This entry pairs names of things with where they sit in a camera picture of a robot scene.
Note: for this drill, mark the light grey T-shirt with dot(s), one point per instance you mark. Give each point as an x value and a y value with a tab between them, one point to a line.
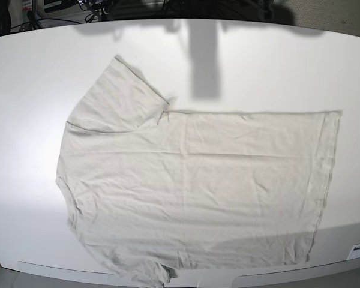
149	190

